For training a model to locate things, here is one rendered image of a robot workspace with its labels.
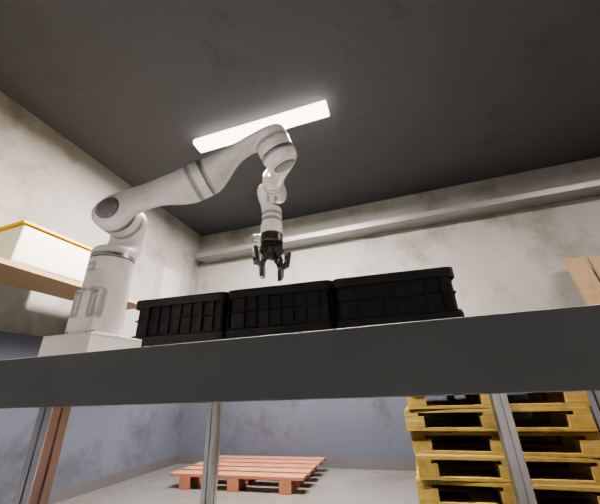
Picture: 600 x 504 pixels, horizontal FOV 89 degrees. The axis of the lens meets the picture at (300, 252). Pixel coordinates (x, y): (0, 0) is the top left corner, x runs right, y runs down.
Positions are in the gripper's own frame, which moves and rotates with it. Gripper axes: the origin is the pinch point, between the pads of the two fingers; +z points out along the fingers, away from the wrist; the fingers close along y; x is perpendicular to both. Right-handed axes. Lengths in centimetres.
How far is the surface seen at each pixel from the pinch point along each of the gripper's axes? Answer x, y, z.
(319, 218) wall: 195, 165, -169
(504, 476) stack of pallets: 44, 176, 84
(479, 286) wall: 74, 268, -56
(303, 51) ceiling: 27, 37, -177
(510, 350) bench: -74, -23, 32
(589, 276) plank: 1, 308, -49
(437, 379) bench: -71, -25, 34
